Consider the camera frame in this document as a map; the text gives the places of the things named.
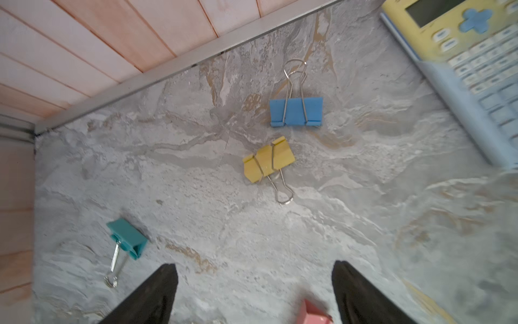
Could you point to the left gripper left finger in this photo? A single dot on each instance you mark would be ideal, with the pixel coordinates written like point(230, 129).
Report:
point(151, 302)

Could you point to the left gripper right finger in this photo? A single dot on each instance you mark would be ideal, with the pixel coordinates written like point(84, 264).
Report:
point(359, 301)

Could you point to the pink binder clip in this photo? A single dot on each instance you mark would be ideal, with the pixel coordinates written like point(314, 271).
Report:
point(310, 314)

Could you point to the yellow binder clip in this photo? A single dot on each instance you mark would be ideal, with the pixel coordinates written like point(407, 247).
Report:
point(269, 160)

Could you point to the blue binder clip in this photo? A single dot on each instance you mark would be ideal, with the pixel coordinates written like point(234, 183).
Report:
point(296, 109)

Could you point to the teal binder clip left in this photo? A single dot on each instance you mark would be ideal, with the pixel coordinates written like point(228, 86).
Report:
point(128, 239)

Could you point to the yellow blue calculator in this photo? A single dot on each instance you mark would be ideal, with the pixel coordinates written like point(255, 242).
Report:
point(467, 50)

